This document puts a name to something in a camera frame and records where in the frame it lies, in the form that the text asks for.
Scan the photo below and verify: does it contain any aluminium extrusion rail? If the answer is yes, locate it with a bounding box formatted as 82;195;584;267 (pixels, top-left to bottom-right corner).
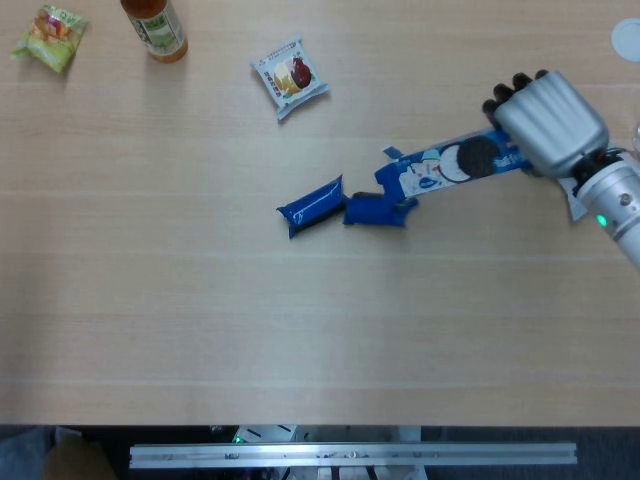
128;442;578;470

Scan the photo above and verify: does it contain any white ice cream picture packet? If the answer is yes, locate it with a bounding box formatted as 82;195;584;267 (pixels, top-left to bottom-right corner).
250;33;332;123

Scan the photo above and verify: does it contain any blue Oreo cookie box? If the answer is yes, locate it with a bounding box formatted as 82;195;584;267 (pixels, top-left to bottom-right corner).
374;125;532;217

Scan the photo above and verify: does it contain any amber tea bottle green label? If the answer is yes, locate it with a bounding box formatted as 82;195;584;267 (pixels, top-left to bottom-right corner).
119;0;190;65

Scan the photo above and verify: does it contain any green snack packet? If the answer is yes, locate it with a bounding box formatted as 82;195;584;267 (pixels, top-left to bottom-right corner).
10;4;91;75

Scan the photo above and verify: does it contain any blue cookie sleeve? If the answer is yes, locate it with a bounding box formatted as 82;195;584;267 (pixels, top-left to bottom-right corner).
342;191;419;230
275;173;348;240

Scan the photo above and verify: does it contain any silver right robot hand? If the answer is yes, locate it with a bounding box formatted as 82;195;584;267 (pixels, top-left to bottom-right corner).
481;69;621;187

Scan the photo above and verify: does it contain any white round table grommet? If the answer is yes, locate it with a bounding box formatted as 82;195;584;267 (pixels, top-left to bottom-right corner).
610;17;640;63

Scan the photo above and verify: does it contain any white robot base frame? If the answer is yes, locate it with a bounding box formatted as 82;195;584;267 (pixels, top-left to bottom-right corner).
208;424;424;444

